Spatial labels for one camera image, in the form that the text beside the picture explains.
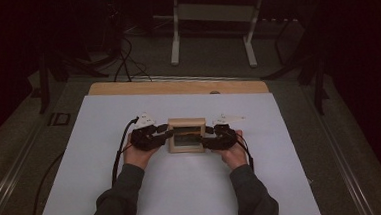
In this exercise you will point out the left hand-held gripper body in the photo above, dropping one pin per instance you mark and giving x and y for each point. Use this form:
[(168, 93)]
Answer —
[(143, 140)]

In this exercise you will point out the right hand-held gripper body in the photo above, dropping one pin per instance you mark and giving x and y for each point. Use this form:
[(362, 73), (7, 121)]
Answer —
[(223, 139)]

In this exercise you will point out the wooden picture frame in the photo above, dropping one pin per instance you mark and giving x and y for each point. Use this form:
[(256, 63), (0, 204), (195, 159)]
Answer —
[(186, 122)]

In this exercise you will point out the person's left hand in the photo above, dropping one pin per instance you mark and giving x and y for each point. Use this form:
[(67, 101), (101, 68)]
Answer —
[(138, 157)]

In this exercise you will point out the person's right hand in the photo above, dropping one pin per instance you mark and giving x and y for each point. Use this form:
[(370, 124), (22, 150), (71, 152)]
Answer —
[(234, 155)]

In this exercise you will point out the dark floor socket plate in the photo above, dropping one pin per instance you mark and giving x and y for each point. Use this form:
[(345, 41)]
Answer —
[(59, 119)]

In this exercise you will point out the black metal stand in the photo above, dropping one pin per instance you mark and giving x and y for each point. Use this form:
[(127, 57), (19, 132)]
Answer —
[(44, 86), (318, 89)]

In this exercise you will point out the dark equipment with red light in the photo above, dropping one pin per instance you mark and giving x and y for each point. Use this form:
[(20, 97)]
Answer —
[(113, 25)]

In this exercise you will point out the metal floor rail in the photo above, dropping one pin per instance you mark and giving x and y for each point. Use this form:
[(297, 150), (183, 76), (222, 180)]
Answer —
[(346, 168), (12, 171), (183, 78)]

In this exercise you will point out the white metal table frame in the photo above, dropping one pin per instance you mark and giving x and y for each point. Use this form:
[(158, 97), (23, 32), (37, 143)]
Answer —
[(174, 38)]

